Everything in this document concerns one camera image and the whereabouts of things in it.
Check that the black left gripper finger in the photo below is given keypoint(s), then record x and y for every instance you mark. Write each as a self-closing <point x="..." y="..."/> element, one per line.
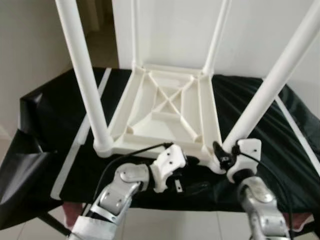
<point x="197" y="187"/>

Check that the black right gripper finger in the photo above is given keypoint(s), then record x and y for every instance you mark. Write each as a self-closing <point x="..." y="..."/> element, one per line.
<point x="218" y="150"/>

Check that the pink rounded object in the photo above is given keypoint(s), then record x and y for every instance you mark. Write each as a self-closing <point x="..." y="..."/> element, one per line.
<point x="297" y="221"/>
<point x="73" y="214"/>

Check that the black table cloth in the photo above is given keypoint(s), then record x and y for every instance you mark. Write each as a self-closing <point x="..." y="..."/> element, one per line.
<point x="40" y="150"/>

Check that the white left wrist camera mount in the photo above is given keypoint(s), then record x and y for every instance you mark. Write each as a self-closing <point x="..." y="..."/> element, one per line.
<point x="167" y="165"/>

